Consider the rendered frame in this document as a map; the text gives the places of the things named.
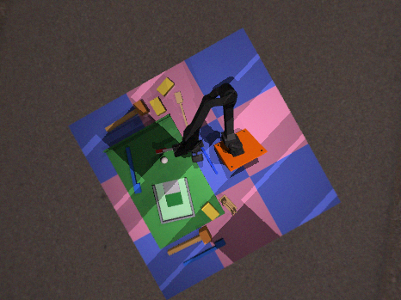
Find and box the tan rectangular bar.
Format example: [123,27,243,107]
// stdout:
[174,92,188,127]

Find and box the green flat mat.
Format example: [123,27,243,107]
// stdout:
[106,116,225,249]

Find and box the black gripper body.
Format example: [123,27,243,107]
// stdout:
[191,149,203,162]

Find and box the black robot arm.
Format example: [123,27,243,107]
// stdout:
[172,83,245,157]

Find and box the yellow rectangular block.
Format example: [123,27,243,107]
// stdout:
[157,77,175,96]
[201,202,219,221]
[149,97,166,116]

